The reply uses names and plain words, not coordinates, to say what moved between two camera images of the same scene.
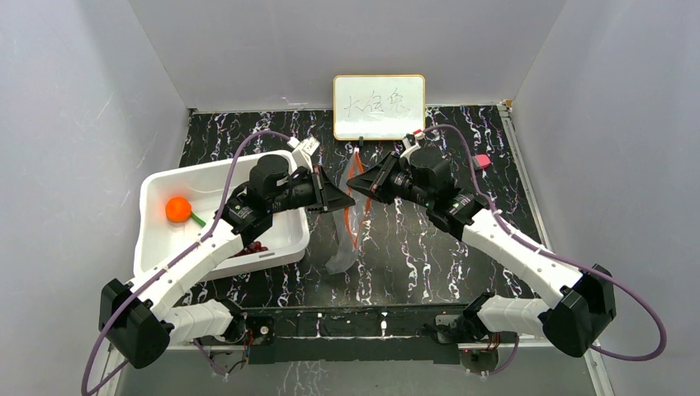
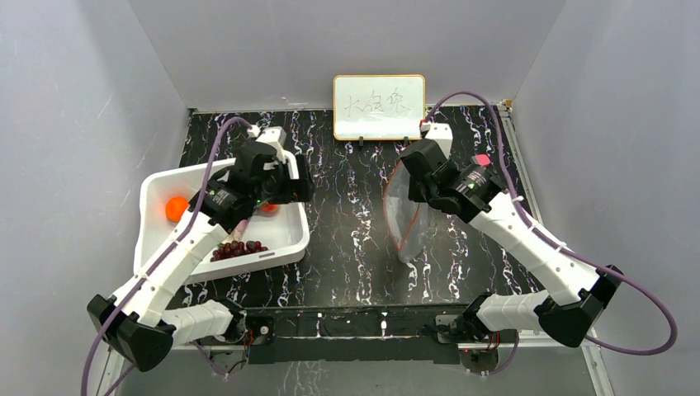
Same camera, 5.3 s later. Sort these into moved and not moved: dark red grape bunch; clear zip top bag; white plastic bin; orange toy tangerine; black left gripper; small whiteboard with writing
Moved: black left gripper; clear zip top bag
Not moved: dark red grape bunch; orange toy tangerine; white plastic bin; small whiteboard with writing
